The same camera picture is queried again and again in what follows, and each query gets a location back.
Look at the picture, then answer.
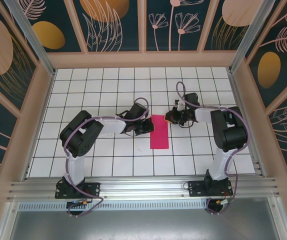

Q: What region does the grey metal sheet panel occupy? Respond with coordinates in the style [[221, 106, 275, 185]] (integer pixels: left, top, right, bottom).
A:
[[7, 209, 283, 240]]

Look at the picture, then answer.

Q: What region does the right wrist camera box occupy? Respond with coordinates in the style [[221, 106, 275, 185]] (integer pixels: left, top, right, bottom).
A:
[[174, 99, 186, 111]]

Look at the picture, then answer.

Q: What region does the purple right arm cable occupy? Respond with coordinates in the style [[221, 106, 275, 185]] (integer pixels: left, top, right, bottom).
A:
[[175, 81, 250, 216]]

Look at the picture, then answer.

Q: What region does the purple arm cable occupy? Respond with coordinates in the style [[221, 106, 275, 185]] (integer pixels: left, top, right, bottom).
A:
[[62, 97, 151, 218], [175, 81, 250, 216]]

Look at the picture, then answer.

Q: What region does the aluminium mounting rail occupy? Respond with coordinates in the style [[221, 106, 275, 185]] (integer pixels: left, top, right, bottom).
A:
[[7, 176, 281, 201]]

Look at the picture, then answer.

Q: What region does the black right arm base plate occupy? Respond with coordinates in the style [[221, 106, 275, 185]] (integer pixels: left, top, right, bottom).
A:
[[187, 180, 234, 198]]

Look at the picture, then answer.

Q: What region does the slotted grey cable duct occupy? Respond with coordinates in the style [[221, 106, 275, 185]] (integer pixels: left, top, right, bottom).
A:
[[18, 201, 209, 211]]

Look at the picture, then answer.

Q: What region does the aluminium frame post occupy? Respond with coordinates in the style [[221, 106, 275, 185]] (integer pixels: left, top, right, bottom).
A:
[[228, 0, 277, 75], [2, 0, 57, 77]]

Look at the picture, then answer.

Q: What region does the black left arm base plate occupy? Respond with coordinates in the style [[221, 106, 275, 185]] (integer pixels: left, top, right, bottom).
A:
[[54, 181, 102, 200]]

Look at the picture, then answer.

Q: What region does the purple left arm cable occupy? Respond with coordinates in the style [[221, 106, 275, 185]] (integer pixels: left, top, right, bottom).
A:
[[62, 97, 151, 218]]

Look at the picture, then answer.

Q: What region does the yellow cable connector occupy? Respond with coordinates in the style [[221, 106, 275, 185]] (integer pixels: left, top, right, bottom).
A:
[[66, 199, 89, 207], [214, 198, 233, 206]]

